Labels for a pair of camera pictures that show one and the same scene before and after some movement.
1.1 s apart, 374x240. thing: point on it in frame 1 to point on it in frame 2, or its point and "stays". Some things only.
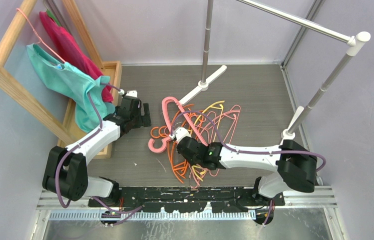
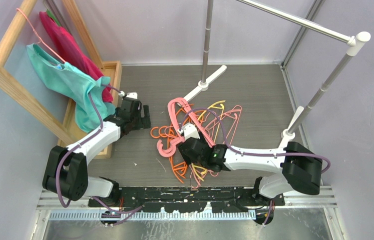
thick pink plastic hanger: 169,129 to 179,140
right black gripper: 192,161 stays
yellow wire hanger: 217,105 stays
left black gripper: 143,120 stays
